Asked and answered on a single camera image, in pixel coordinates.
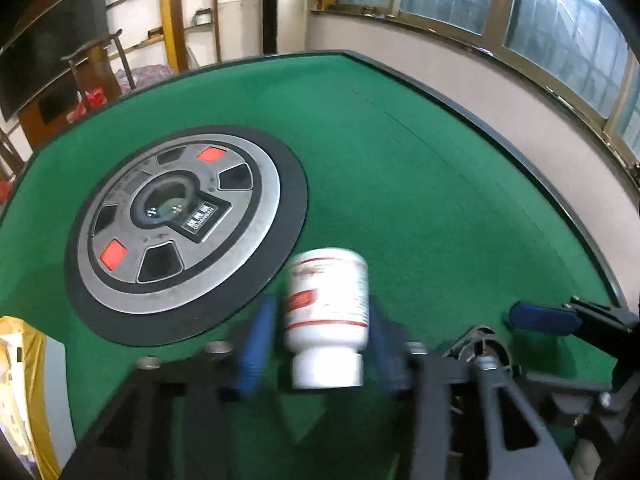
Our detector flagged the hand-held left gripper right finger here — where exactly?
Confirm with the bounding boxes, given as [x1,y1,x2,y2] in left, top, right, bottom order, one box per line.
[369,305,575,480]

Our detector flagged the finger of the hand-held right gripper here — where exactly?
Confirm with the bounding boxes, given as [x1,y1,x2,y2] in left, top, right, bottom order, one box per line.
[509,295,640,346]
[522,377,621,441]

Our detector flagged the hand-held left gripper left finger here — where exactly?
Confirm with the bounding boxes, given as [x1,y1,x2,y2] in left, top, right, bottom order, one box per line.
[60,297,281,480]

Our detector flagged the white bottle red label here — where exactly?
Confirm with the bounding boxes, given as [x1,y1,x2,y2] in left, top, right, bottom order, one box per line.
[282,247,371,391]

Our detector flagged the gold-edged white box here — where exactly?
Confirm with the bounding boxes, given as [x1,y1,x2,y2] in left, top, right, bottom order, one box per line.
[0,314,78,480]

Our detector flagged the black round vented object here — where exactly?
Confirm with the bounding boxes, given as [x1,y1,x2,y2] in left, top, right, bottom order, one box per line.
[442,325,515,376]

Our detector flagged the round grey table control panel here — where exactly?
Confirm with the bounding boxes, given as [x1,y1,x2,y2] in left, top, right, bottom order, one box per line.
[64,125,308,346]

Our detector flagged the patterned cushion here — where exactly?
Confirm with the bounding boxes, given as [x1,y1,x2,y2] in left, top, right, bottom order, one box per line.
[114,64,173,95]

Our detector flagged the wooden chair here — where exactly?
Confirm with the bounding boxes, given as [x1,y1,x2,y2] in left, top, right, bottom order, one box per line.
[61,29,137,111]
[0,125,26,181]

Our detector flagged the wooden television cabinet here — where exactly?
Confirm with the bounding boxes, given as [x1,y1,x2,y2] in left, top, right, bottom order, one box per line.
[20,72,101,148]

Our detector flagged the dark vertical pillar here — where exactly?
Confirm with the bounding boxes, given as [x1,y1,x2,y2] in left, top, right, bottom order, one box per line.
[260,0,278,56]

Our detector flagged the black flat television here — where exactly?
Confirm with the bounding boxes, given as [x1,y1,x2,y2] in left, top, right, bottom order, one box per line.
[0,0,108,122]

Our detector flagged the wall shelf unit gold posts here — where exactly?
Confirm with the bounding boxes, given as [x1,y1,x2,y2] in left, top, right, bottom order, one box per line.
[102,0,223,73]

